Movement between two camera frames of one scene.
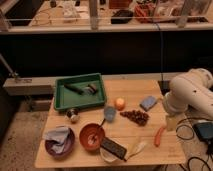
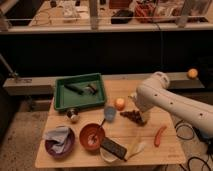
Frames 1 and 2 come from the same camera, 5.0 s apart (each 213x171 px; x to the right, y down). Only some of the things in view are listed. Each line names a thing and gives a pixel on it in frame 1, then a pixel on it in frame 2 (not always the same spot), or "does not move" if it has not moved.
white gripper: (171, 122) → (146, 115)
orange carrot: (157, 137) does not move
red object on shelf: (145, 12) does not move
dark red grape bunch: (138, 117) does not move
